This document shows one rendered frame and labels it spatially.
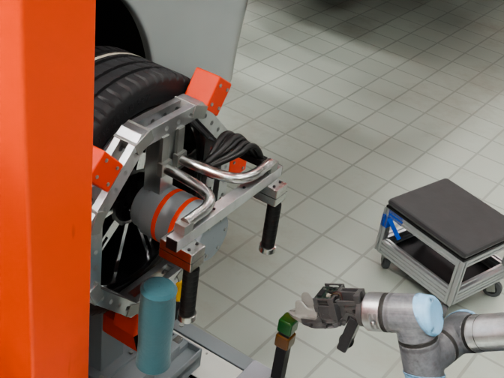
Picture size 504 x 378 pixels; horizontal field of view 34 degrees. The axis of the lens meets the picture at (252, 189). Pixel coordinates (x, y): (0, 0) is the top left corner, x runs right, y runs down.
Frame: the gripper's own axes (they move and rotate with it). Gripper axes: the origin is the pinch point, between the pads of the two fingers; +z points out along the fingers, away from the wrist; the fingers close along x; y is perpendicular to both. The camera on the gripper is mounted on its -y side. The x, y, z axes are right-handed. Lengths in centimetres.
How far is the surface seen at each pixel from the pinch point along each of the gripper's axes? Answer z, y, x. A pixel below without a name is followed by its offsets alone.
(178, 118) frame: 15, 54, 2
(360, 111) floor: 93, -32, -245
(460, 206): 4, -37, -133
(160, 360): 29.7, -3.1, 18.8
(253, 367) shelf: 17.8, -17.9, -0.5
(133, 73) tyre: 24, 66, 2
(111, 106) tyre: 22, 62, 14
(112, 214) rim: 37, 34, 11
